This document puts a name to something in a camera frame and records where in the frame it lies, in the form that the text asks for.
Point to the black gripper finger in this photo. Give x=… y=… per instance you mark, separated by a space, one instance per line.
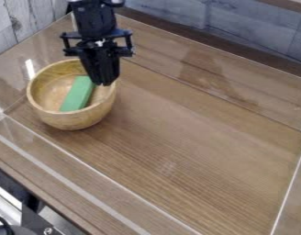
x=89 y=64
x=109 y=67

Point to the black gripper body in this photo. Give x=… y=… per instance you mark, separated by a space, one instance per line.
x=116 y=42

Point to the green rectangular block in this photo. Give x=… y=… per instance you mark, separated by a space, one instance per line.
x=78 y=94

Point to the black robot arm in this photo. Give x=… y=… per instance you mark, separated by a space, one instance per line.
x=94 y=20

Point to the wooden bowl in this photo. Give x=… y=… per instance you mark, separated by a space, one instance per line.
x=48 y=89

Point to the clear acrylic enclosure wall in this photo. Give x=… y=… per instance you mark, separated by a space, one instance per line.
x=81 y=193

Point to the black metal table bracket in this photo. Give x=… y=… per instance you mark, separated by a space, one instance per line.
x=44 y=221

